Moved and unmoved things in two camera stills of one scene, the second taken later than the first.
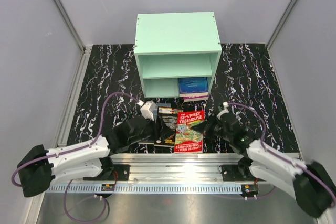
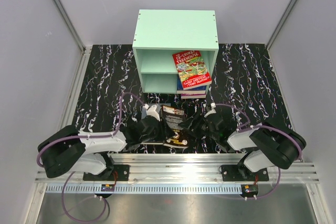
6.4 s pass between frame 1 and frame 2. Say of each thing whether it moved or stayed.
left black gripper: stayed
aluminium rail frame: stayed
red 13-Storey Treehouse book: moved
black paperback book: stayed
